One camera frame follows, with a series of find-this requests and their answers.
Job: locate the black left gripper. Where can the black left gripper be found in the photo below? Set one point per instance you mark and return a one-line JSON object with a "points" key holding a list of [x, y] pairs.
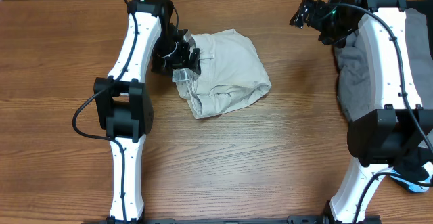
{"points": [[181, 60]]}

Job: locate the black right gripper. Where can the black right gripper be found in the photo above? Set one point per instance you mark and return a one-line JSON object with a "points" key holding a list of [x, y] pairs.
{"points": [[316, 7]]}

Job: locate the beige shorts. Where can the beige shorts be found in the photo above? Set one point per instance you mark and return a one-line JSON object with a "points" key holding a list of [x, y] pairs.
{"points": [[232, 75]]}

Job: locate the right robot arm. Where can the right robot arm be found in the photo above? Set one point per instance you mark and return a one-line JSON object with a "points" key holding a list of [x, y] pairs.
{"points": [[398, 122]]}

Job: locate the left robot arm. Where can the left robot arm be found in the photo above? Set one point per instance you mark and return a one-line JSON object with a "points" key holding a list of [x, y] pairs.
{"points": [[152, 43]]}

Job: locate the grey garment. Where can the grey garment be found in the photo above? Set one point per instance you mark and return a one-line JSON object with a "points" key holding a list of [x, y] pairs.
{"points": [[354, 87]]}

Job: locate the light blue garment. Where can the light blue garment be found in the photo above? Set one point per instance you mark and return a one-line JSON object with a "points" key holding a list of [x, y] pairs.
{"points": [[413, 188]]}

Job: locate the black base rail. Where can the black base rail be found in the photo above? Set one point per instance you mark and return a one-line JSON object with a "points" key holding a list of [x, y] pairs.
{"points": [[230, 221]]}

